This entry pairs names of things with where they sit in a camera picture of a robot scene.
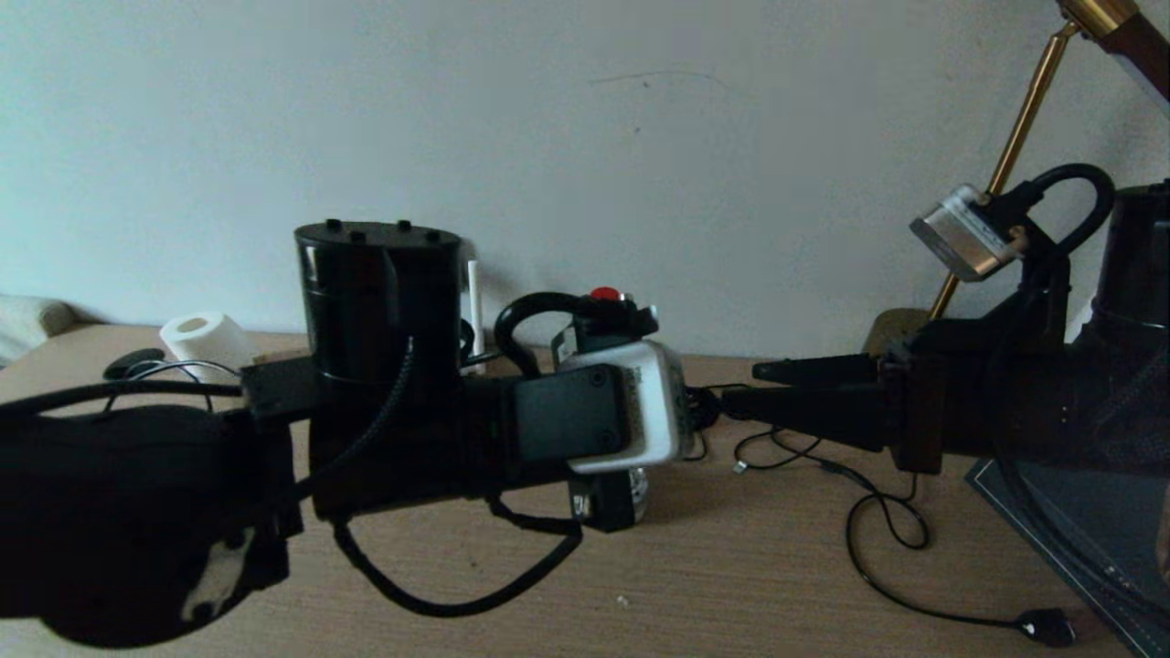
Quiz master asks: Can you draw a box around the black cable with round disc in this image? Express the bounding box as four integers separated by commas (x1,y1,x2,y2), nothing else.
103,349,243,412

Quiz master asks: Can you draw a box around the white wifi router with antennas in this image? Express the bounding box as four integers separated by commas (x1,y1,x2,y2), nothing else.
466,260,484,371

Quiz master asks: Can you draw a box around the brass desk lamp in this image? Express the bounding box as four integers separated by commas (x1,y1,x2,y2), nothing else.
864,0,1170,362

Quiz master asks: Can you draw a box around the white toilet paper roll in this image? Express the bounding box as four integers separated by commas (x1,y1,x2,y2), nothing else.
160,312,261,374

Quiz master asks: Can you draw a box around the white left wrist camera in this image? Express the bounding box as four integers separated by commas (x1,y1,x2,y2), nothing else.
553,340,691,474

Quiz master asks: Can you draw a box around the black cable with silver connector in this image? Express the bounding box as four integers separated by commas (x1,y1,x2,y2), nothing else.
732,428,828,476

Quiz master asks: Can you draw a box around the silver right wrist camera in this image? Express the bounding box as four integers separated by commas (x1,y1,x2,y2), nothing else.
909,183,1029,282

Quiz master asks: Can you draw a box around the black lamp power cord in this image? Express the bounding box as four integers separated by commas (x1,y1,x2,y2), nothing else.
818,430,1078,650

